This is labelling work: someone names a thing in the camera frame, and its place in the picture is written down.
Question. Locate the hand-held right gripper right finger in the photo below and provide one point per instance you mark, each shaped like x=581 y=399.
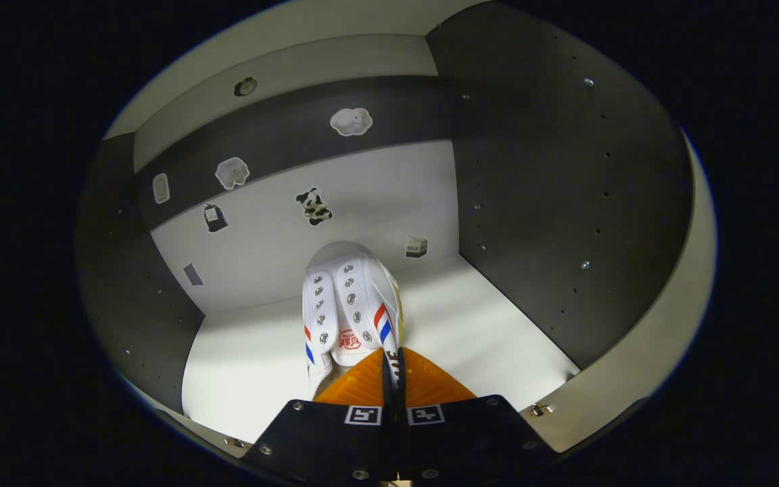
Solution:
x=470 y=439

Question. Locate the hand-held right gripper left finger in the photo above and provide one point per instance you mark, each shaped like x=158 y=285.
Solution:
x=322 y=439

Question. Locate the white canvas shoe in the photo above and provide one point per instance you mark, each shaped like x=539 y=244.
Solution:
x=352 y=297

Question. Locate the white and grey shoe cabinet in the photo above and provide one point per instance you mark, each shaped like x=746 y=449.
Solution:
x=531 y=169

